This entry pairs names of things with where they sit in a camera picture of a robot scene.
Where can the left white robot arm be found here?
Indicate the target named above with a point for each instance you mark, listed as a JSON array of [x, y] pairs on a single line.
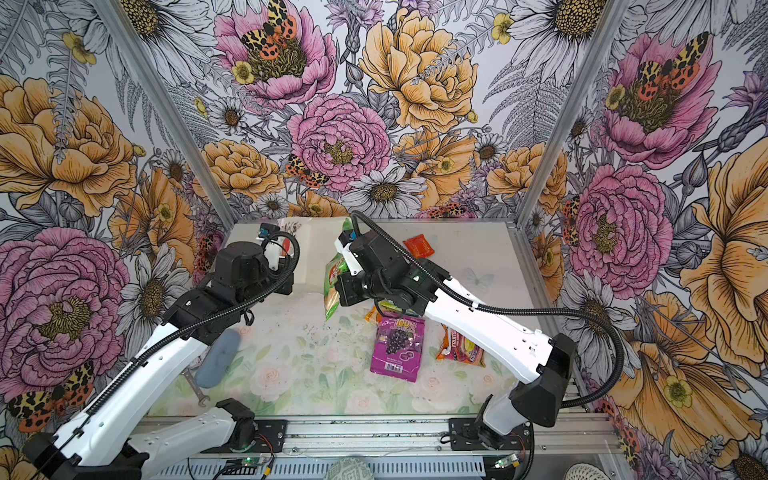
[[97, 443]]

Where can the grey oval case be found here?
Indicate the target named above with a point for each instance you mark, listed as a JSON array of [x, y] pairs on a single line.
[[218, 359]]

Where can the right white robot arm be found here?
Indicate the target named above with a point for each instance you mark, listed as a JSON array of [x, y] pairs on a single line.
[[541, 364]]

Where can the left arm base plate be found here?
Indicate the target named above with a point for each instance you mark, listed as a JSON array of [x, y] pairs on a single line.
[[264, 435]]

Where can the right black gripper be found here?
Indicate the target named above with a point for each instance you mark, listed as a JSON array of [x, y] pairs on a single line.
[[349, 295]]

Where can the floral table mat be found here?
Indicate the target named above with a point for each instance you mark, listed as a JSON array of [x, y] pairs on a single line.
[[295, 361]]

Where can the white paper bag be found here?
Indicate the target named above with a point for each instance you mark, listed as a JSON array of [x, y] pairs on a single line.
[[316, 237]]

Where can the red orange snack packet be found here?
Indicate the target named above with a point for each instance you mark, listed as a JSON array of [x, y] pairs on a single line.
[[457, 347]]

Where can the green chips bag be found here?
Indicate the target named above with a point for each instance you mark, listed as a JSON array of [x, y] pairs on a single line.
[[332, 299]]

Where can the purple grape candy pouch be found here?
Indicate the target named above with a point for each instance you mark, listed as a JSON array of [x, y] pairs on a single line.
[[398, 347]]

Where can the metal wrench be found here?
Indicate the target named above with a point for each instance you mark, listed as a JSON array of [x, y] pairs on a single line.
[[195, 387]]

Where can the aluminium front rail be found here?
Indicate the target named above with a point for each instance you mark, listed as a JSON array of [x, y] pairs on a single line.
[[576, 432]]

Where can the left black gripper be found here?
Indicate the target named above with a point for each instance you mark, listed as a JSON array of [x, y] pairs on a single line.
[[284, 287]]

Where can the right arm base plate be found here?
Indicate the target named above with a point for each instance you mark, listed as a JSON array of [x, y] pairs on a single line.
[[464, 434]]

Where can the green yellow candy packet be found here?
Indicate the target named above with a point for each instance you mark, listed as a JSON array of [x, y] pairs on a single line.
[[387, 308]]

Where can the small red sachet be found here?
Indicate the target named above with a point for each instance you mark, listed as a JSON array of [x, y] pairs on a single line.
[[419, 247]]

